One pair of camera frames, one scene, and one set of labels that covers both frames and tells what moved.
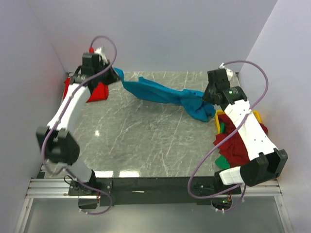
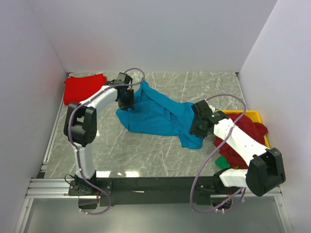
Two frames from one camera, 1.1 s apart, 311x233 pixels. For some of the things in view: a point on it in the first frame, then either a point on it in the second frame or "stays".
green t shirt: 222,161 stays
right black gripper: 210,94 → 197,129
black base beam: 152,191 stays
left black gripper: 108,75 → 126,104
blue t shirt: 193,100 → 156,113
